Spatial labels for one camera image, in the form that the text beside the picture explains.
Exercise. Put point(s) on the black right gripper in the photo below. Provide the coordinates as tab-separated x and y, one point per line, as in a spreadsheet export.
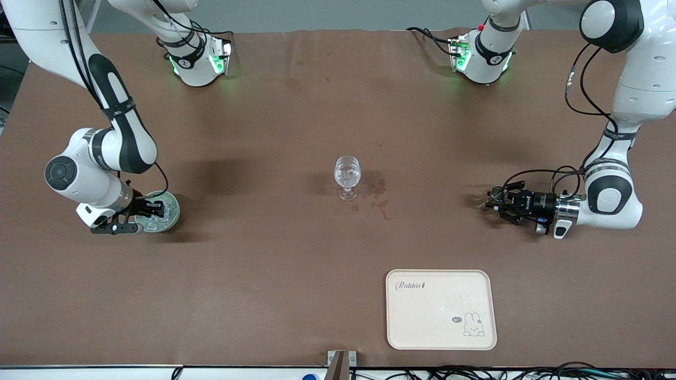
139	205

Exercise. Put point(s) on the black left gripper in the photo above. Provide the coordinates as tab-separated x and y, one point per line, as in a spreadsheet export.
540	202

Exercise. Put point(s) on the metal jigger cup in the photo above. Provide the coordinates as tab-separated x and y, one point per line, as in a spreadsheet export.
496	194

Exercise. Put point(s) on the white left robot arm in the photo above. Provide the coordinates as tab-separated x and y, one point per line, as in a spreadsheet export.
639	95

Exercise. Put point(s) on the clear ice cubes pile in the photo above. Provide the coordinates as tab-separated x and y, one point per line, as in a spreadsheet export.
168	208

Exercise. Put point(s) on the clear wine glass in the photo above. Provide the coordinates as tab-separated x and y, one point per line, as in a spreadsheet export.
347	177

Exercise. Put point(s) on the green ceramic bowl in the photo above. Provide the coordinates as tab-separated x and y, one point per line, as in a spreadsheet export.
173	219

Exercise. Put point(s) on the cream rabbit print tray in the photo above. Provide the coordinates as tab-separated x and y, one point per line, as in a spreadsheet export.
441	311

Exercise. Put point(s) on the brown table cover sheet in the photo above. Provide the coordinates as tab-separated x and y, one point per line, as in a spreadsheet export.
264	290

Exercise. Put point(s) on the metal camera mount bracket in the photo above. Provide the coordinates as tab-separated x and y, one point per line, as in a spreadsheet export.
342	364

